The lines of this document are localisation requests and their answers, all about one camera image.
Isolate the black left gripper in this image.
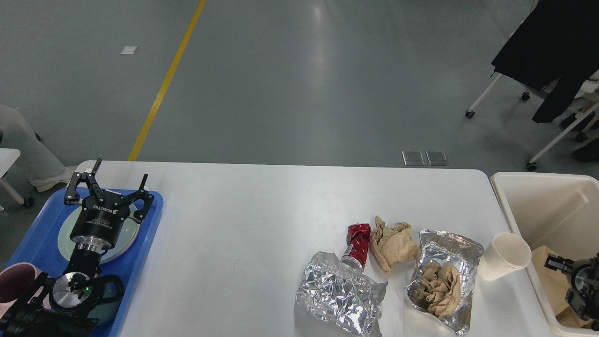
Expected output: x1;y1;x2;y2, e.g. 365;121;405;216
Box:
64;159;154;250

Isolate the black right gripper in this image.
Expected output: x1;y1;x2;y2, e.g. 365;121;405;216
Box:
545;253;597;321

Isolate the brown paper bag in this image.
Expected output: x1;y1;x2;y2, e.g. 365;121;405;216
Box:
555;307;592;330
531;245;572;315

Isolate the mint green plate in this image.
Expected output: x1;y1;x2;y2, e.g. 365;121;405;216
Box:
57;207;140;265

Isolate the foil bag with paper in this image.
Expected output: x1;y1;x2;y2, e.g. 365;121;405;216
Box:
404;229;483;337

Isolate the foil sheet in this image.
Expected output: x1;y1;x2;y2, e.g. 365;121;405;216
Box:
295;251;388;337

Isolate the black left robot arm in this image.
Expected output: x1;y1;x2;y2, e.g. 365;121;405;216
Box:
1;159;163;337

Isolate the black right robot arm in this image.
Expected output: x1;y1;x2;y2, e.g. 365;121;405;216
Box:
545;254;599;331

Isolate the white paper cup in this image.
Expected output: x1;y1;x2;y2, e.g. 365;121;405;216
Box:
477;232;532;281

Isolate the beige plastic bin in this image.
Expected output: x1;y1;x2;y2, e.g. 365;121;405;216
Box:
491;172;599;337

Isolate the blue plastic tray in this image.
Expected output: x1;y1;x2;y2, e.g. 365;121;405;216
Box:
3;188;163;337

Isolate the person in grey trousers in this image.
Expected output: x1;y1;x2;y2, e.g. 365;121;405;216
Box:
0;104;76;192

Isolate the white table at left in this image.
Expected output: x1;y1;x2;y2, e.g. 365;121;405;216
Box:
0;148;36;208

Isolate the pink mug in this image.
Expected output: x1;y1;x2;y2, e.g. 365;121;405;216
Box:
0;262;42;316

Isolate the crumpled brown paper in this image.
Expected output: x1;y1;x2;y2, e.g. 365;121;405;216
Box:
370;215;419;275

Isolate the right floor socket plate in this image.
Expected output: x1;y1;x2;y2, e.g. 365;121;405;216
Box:
426;151;449;166

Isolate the floor socket plate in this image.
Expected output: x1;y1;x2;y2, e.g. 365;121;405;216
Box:
402;151;426;167
426;151;449;166

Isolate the left floor socket plate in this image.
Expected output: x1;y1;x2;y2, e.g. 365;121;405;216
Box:
402;151;426;167

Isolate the white rolling chair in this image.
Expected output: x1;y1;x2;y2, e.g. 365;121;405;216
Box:
464;71;599;171

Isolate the crushed red can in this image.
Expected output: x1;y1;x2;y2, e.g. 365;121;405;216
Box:
340;223;372;272

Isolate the black jacket on chair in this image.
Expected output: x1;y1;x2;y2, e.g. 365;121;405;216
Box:
491;0;599;124

